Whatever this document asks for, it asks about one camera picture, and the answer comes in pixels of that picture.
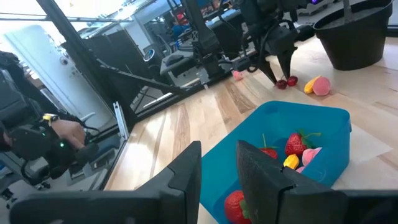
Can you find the dark red toy cherry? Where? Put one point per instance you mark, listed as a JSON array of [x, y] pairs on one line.
[[292, 81], [281, 84]]

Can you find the blue plastic tupperware container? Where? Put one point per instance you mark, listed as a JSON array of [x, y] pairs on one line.
[[273, 118]]

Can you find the white column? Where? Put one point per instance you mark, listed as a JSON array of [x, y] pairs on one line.
[[37, 62]]

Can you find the silver aluminium rail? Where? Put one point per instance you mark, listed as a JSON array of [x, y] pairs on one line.
[[121, 121]]

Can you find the yellow toy fruit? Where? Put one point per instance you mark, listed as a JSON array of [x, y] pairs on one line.
[[308, 86], [291, 161]]

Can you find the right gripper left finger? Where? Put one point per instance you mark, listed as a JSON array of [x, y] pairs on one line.
[[140, 208]]

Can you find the potted green leafy plant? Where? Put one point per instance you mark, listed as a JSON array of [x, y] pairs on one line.
[[351, 43]]

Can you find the grey desk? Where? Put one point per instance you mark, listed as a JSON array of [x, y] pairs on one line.
[[186, 67]]

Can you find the person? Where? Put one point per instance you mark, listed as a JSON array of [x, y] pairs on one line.
[[12, 77], [180, 28]]

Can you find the black aluminium table frame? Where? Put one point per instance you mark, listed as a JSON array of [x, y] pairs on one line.
[[84, 62]]

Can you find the yellow wrist watch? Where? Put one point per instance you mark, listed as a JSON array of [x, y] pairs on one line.
[[49, 117]]

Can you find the person's hand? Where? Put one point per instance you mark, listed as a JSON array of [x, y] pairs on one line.
[[70, 132]]

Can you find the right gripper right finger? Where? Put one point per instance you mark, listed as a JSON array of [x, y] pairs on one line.
[[295, 205]]

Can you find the black partition panel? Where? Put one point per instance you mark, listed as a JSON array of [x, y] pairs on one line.
[[124, 43]]

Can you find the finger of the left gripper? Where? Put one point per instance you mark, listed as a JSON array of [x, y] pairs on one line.
[[269, 70], [287, 63]]

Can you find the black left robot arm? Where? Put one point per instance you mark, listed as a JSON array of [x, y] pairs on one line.
[[202, 37]]

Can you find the pink toy peach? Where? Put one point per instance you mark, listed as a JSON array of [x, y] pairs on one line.
[[321, 86], [237, 75], [300, 169], [311, 155]]

